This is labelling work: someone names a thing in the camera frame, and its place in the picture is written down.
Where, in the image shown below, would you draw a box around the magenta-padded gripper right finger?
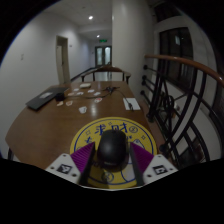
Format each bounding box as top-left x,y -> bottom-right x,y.
129,141 -> 179,187

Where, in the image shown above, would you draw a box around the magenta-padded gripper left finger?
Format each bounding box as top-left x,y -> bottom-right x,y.
45,142 -> 96,186

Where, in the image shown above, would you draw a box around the black computer mouse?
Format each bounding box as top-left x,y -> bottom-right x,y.
96,129 -> 129,167

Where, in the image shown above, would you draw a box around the round yellow printed mouse pad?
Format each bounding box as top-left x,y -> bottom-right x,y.
69,116 -> 158,190

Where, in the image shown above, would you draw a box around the small black box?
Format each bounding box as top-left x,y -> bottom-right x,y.
54,92 -> 66,102

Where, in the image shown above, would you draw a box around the dark closed laptop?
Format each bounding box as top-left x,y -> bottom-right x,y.
25,86 -> 69,111

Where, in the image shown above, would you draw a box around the wooden armchair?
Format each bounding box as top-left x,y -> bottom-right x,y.
80,65 -> 132,84

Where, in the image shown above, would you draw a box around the open side doorway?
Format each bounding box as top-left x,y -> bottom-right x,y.
55,35 -> 72,85

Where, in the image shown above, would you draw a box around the black railing with wooden handrail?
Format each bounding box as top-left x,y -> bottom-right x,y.
140,54 -> 224,168

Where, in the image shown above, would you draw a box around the dark window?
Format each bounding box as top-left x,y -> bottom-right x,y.
159,27 -> 194,91

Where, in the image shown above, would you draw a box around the glass double door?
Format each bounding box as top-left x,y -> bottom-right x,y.
94,45 -> 113,67

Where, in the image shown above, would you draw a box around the recessed ceiling lights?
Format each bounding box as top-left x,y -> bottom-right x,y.
87,14 -> 101,39

